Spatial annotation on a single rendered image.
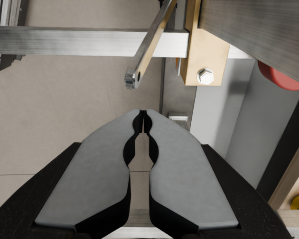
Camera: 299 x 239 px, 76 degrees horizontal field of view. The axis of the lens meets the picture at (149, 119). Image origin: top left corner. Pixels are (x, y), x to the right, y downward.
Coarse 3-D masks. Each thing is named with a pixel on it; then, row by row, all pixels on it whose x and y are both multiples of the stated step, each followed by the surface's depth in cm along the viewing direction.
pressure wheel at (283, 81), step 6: (258, 60) 23; (258, 66) 24; (264, 66) 22; (270, 66) 21; (264, 72) 23; (270, 72) 22; (276, 72) 21; (270, 78) 22; (276, 78) 22; (282, 78) 22; (288, 78) 22; (276, 84) 22; (282, 84) 22; (288, 84) 22; (294, 84) 22; (294, 90) 22
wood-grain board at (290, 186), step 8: (296, 152) 32; (296, 160) 32; (288, 168) 34; (296, 168) 32; (288, 176) 34; (296, 176) 32; (280, 184) 35; (288, 184) 34; (296, 184) 32; (280, 192) 35; (288, 192) 34; (296, 192) 33; (272, 200) 38; (280, 200) 35; (288, 200) 34; (272, 208) 38; (280, 208) 36; (288, 208) 36
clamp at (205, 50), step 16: (192, 0) 22; (192, 16) 22; (192, 32) 22; (208, 32) 22; (192, 48) 23; (208, 48) 23; (224, 48) 23; (192, 64) 24; (208, 64) 24; (224, 64) 24; (192, 80) 26
